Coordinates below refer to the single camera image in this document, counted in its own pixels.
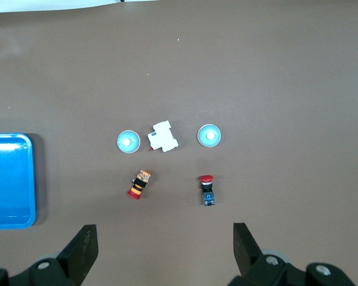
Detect blue dome call bell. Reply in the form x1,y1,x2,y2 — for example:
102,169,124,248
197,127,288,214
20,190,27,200
196,123,222,148
116,130,141,154

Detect brown table mat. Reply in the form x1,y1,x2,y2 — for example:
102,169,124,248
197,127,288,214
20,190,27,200
0,0,358,286

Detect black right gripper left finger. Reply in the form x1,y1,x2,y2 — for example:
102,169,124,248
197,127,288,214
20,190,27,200
0,224,99,286

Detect orange red-capped push button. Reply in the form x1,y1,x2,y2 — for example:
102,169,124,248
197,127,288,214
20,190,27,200
126,169,152,200

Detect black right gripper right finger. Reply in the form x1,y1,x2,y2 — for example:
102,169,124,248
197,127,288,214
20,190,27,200
228,222,356,286

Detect blue plastic tray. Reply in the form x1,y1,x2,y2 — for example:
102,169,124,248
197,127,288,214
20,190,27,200
0,133,36,230

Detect white circuit breaker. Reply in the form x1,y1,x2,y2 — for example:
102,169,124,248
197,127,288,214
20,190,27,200
147,120,180,153

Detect red mushroom button blue base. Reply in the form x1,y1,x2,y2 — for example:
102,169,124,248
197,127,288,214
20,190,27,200
197,175,218,207

